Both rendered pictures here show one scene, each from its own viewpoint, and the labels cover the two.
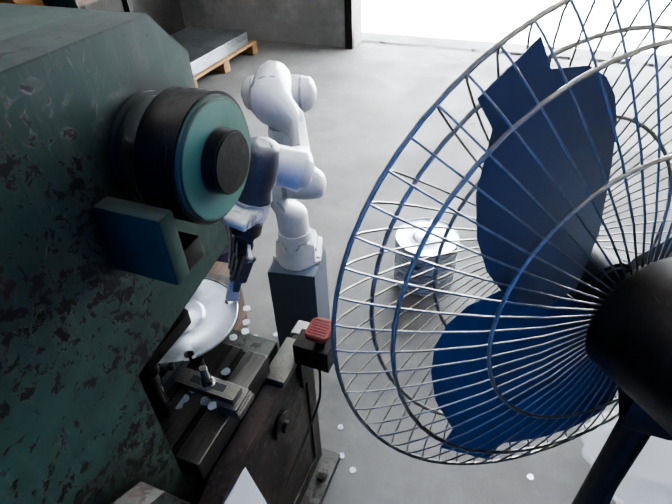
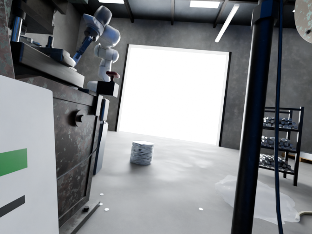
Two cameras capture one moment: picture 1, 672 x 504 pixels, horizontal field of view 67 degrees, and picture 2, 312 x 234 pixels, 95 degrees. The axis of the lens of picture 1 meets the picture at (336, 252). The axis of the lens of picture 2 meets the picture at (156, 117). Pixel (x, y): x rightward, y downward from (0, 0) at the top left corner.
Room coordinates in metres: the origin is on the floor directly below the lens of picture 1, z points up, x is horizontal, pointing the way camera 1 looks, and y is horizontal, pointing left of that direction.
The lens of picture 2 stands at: (0.02, 0.03, 0.53)
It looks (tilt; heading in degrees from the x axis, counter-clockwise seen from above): 2 degrees up; 342
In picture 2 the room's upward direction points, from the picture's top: 8 degrees clockwise
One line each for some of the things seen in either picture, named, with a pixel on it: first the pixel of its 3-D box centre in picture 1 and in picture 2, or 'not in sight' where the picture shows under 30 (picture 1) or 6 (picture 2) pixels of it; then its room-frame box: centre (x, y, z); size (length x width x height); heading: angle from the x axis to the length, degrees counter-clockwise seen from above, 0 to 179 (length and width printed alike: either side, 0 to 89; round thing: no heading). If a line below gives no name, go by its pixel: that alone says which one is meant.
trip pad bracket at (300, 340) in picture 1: (316, 363); (106, 98); (0.84, 0.07, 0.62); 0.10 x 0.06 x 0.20; 67
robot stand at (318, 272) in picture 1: (301, 301); (92, 146); (1.48, 0.15, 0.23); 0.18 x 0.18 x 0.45; 76
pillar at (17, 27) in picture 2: (155, 380); (16, 25); (0.67, 0.39, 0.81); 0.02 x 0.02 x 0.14
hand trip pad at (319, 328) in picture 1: (320, 338); (112, 80); (0.84, 0.05, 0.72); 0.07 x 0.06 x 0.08; 157
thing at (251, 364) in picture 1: (157, 384); (9, 66); (0.76, 0.44, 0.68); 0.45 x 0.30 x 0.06; 67
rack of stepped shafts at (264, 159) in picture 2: not in sight; (273, 141); (1.40, -2.13, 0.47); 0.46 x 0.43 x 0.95; 137
